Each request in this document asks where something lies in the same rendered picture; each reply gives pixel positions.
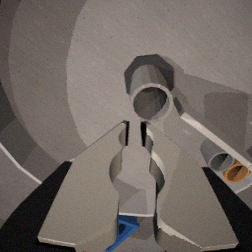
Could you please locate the bronze bushing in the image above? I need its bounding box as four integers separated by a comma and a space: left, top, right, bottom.
222, 159, 250, 183

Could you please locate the white round turntable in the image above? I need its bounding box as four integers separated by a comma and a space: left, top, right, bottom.
0, 0, 252, 217

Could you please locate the grey metal sleeve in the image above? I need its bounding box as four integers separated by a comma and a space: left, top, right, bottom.
132, 64, 167, 104
129, 72, 174, 123
200, 138, 235, 173

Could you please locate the blue crate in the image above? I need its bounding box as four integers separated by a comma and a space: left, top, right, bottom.
104, 215, 140, 252

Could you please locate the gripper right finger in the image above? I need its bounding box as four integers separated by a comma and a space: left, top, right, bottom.
140, 121, 252, 252

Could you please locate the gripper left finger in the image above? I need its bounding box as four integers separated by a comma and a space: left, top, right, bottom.
0, 120, 129, 252

